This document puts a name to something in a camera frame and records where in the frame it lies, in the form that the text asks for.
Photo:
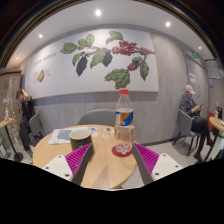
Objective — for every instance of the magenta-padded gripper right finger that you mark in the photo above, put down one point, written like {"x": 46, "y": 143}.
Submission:
{"x": 165, "y": 165}

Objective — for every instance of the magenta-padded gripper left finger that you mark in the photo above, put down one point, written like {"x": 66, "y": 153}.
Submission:
{"x": 56, "y": 166}

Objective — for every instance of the clear bottle with red cap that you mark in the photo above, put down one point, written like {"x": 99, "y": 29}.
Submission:
{"x": 124, "y": 116}

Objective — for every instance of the black mug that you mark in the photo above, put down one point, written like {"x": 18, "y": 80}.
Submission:
{"x": 80, "y": 141}

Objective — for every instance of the grey chair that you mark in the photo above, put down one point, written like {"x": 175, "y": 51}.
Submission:
{"x": 35, "y": 125}
{"x": 184, "y": 123}

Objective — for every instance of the flat round red coaster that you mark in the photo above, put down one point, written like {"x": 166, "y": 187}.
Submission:
{"x": 115, "y": 152}

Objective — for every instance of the small blue packet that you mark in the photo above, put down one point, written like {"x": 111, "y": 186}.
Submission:
{"x": 93, "y": 128}

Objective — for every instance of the person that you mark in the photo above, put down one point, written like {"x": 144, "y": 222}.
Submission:
{"x": 190, "y": 106}
{"x": 26, "y": 113}

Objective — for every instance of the small clear packet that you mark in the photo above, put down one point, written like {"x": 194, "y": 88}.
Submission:
{"x": 108, "y": 132}

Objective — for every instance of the grey armchair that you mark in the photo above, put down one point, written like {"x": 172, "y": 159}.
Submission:
{"x": 96, "y": 117}

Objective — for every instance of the green exit sign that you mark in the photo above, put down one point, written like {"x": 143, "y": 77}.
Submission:
{"x": 195, "y": 54}

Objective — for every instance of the group of ceiling lights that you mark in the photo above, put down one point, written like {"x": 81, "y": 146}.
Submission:
{"x": 98, "y": 12}

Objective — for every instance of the coffee plant wall mural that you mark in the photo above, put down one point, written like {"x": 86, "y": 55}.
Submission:
{"x": 66, "y": 80}

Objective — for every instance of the white wall poster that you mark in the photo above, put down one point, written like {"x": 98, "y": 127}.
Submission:
{"x": 192, "y": 78}

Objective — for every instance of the wall notice board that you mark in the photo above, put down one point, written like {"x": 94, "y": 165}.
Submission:
{"x": 213, "y": 69}

